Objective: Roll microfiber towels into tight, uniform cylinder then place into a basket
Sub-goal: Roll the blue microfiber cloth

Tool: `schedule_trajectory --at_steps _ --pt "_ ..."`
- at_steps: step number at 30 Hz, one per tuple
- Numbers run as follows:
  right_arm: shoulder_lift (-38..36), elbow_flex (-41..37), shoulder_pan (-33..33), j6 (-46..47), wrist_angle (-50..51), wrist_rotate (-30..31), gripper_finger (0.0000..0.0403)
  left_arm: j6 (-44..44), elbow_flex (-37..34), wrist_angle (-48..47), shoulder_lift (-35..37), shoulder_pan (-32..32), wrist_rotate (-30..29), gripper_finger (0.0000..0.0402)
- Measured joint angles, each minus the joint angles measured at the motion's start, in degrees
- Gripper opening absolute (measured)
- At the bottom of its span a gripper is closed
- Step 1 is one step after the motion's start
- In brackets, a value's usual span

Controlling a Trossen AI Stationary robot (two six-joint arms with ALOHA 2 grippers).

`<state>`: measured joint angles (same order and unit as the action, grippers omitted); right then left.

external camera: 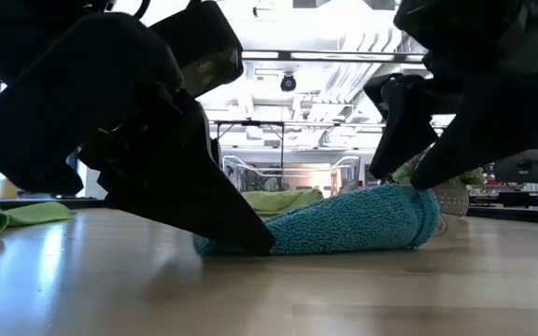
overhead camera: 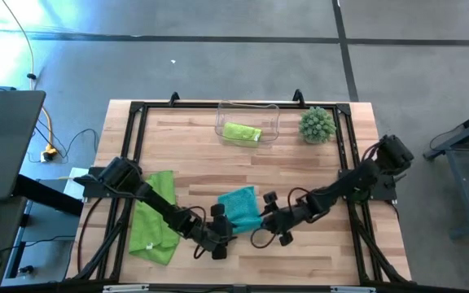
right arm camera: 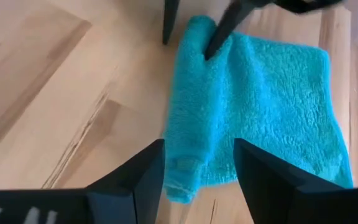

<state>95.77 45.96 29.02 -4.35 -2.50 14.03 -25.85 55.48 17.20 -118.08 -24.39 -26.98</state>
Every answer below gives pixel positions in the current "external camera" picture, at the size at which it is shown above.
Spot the teal microfiber towel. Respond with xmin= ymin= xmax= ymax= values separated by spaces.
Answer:
xmin=192 ymin=183 xmax=442 ymax=257

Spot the yellow container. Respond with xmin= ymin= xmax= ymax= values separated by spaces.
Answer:
xmin=0 ymin=180 xmax=20 ymax=200

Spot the artificial plant in grey pot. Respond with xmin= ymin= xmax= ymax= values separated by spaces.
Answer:
xmin=389 ymin=161 xmax=488 ymax=218

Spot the clear plastic basket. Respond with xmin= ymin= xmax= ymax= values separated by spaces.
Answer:
xmin=221 ymin=155 xmax=361 ymax=198

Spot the linear ceiling light fixture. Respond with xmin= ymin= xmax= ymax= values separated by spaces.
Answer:
xmin=243 ymin=49 xmax=427 ymax=63

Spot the black ceiling dome camera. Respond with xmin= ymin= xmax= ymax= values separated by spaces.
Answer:
xmin=279 ymin=73 xmax=298 ymax=93

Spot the black computer monitor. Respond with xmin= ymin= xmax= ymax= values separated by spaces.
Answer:
xmin=492 ymin=147 xmax=538 ymax=185

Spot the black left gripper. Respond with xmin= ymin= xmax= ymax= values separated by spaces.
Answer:
xmin=0 ymin=11 xmax=185 ymax=197

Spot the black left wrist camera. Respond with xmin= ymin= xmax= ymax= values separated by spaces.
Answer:
xmin=149 ymin=0 xmax=246 ymax=99

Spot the black aluminium table frame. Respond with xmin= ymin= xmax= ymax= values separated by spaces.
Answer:
xmin=0 ymin=199 xmax=538 ymax=226

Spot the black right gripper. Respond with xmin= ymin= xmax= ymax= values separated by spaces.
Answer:
xmin=363 ymin=49 xmax=538 ymax=191

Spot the black metal rig frame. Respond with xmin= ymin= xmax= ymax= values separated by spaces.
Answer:
xmin=210 ymin=119 xmax=285 ymax=188

